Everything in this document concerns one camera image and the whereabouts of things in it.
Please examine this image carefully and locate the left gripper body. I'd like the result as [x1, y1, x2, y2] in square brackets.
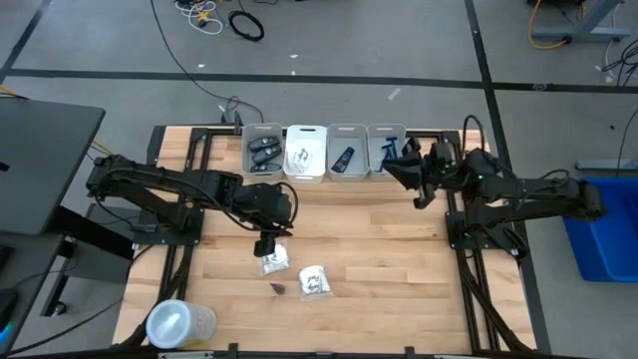
[251, 218, 295, 259]

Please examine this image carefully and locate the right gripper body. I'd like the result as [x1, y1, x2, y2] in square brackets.
[402, 137, 436, 209]

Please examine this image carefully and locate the grey plastic storage bin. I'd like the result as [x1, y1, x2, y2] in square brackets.
[325, 123, 370, 181]
[366, 123, 411, 183]
[240, 123, 286, 183]

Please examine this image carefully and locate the white plastic storage bin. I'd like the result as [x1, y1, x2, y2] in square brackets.
[283, 123, 328, 184]

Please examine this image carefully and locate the clear plastic cup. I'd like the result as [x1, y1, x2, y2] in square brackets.
[145, 298, 218, 350]

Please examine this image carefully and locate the grey desk foot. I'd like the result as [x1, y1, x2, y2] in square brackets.
[575, 158, 638, 174]

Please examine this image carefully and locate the blue plastic tote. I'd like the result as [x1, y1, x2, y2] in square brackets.
[562, 177, 638, 283]

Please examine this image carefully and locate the grey monitor laptop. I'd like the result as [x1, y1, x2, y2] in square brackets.
[0, 97, 137, 320]

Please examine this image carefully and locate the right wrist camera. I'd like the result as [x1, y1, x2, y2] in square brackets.
[431, 142, 456, 169]

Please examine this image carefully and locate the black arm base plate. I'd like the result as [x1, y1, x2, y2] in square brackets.
[445, 208, 524, 250]
[132, 206, 205, 246]

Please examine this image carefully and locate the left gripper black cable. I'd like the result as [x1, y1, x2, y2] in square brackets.
[275, 180, 300, 231]

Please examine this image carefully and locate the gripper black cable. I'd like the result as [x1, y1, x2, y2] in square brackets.
[275, 180, 300, 231]
[462, 114, 488, 154]

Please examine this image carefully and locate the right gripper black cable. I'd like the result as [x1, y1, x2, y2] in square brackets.
[462, 114, 488, 154]

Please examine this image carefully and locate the yellow cable pair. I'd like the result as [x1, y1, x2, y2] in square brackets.
[88, 141, 151, 181]

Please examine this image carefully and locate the yellow floor cable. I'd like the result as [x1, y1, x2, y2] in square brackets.
[527, 0, 569, 51]

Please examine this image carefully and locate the long black floor cable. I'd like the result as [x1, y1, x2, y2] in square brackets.
[149, 0, 265, 126]

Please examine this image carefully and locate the coiled black floor cable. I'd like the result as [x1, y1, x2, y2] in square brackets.
[227, 9, 265, 43]

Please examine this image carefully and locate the grey desk leg frame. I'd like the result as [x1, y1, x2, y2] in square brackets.
[530, 0, 632, 44]

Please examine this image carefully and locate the black cable tangle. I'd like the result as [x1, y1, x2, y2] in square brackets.
[600, 38, 638, 87]

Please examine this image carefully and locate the white cable bundle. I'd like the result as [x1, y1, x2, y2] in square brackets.
[173, 0, 224, 36]

